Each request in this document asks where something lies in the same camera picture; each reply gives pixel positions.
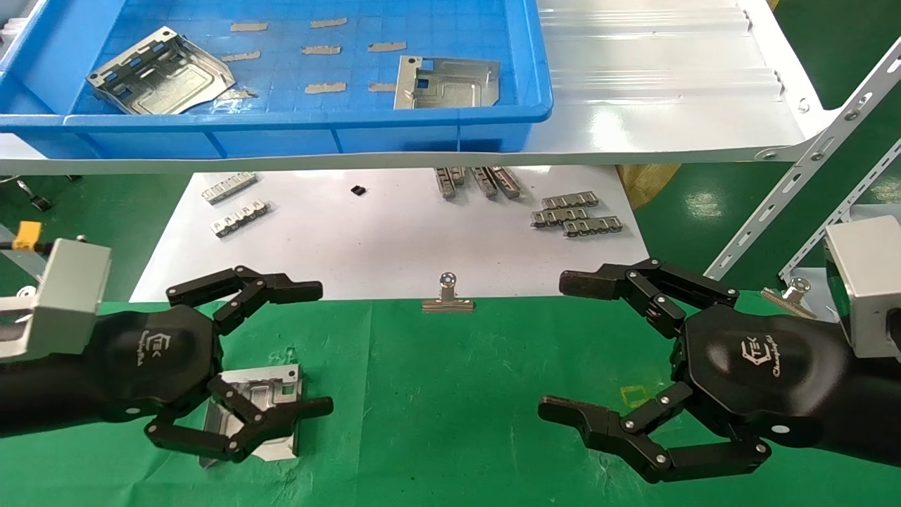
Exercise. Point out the yellowish brown bag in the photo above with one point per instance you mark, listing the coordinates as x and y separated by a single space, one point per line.
647 184

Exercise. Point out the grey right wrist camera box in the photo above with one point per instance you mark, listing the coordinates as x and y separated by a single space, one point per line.
869 282

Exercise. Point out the white plastic container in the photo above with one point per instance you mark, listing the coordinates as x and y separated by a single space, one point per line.
14 32

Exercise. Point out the white perforated angle bar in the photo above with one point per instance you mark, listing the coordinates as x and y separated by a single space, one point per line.
845 211
809 162

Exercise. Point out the grey metal frame bar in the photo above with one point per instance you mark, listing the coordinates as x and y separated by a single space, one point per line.
17 263

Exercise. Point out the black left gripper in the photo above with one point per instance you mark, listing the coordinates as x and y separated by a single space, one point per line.
155 359

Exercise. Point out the blue plastic tray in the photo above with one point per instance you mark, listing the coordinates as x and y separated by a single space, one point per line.
281 130

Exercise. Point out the white paper sheet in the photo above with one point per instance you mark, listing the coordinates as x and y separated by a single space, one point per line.
394 246

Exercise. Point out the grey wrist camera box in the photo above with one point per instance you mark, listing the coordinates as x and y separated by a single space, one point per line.
869 282
70 289

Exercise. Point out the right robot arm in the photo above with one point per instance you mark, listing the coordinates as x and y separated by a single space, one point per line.
873 408

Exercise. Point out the green table cloth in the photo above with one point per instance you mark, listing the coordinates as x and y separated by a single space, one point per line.
436 408

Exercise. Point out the curved-edge sheet metal part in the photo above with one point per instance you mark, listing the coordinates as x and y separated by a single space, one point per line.
271 384

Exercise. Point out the white shelf board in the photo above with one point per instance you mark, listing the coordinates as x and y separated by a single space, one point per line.
669 105

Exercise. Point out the black metal caster foot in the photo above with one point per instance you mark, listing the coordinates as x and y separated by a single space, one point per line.
36 200

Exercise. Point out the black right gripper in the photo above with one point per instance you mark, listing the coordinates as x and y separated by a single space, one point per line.
760 366

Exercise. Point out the bent sheet metal part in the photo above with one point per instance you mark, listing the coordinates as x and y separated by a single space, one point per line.
165 77

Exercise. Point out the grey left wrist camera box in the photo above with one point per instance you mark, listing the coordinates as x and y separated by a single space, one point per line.
70 289

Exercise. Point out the flat sheet metal part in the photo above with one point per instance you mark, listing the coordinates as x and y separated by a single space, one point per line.
450 84

